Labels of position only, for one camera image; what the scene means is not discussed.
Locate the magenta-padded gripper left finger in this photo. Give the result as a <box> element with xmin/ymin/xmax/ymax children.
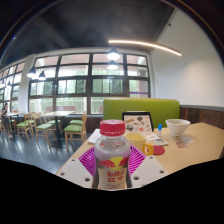
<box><xmin>55</xmin><ymin>145</ymin><xmax>100</xmax><ymax>190</ymax></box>

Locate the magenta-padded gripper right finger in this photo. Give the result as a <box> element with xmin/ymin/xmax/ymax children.
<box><xmin>128</xmin><ymin>145</ymin><xmax>169</xmax><ymax>190</ymax></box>

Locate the red-capped clear drink bottle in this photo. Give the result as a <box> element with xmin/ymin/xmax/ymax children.
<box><xmin>92</xmin><ymin>119</ymin><xmax>133</xmax><ymax>191</ymax></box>

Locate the small white flat device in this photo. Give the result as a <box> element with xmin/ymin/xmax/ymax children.
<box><xmin>153</xmin><ymin>137</ymin><xmax>169</xmax><ymax>147</ymax></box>

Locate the yellow mug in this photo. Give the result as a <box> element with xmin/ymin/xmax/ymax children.
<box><xmin>124</xmin><ymin>132</ymin><xmax>155</xmax><ymax>157</ymax></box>

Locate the white paper sheet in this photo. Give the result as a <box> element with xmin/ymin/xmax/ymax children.
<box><xmin>87</xmin><ymin>128</ymin><xmax>102</xmax><ymax>145</ymax></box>

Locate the paper receipt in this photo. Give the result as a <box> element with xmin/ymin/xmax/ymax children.
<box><xmin>173</xmin><ymin>134</ymin><xmax>195</xmax><ymax>149</ymax></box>

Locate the black-framed menu stand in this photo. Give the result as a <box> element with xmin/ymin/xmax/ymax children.
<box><xmin>121</xmin><ymin>111</ymin><xmax>155</xmax><ymax>136</ymax></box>

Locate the white bowl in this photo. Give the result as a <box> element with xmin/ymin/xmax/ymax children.
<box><xmin>165</xmin><ymin>118</ymin><xmax>192</xmax><ymax>138</ymax></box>

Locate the light wooden dining table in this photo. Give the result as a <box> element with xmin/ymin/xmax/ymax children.
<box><xmin>4</xmin><ymin>111</ymin><xmax>22</xmax><ymax>138</ymax></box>
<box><xmin>39</xmin><ymin>110</ymin><xmax>76</xmax><ymax>149</ymax></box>

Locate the green upholstered booth seat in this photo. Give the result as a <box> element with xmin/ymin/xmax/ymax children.
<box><xmin>102</xmin><ymin>97</ymin><xmax>181</xmax><ymax>129</ymax></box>

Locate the person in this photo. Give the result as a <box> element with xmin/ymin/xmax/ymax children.
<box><xmin>0</xmin><ymin>101</ymin><xmax>11</xmax><ymax>134</ymax></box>

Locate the group of pendant lamps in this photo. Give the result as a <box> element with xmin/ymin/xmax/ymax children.
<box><xmin>26</xmin><ymin>48</ymin><xmax>122</xmax><ymax>82</ymax></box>

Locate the long linear ceiling light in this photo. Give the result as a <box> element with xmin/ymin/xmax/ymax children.
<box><xmin>107</xmin><ymin>39</ymin><xmax>183</xmax><ymax>57</ymax></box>

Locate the black-framed window wall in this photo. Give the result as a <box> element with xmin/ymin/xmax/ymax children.
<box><xmin>0</xmin><ymin>53</ymin><xmax>151</xmax><ymax>116</ymax></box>

